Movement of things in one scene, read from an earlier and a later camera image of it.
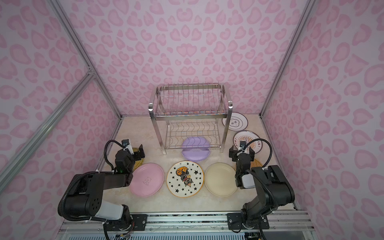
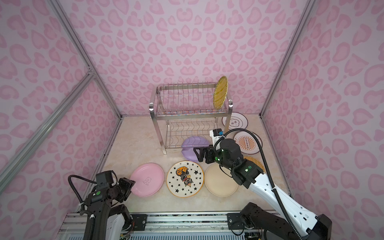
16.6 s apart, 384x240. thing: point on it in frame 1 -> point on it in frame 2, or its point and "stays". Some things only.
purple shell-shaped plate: (196, 148) stays
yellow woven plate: (138, 162) -> (220, 93)
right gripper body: (234, 154) -> (211, 158)
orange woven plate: (255, 164) stays
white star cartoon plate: (185, 178) stays
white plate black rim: (238, 122) stays
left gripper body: (137, 157) -> (125, 185)
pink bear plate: (147, 180) stays
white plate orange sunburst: (248, 135) stays
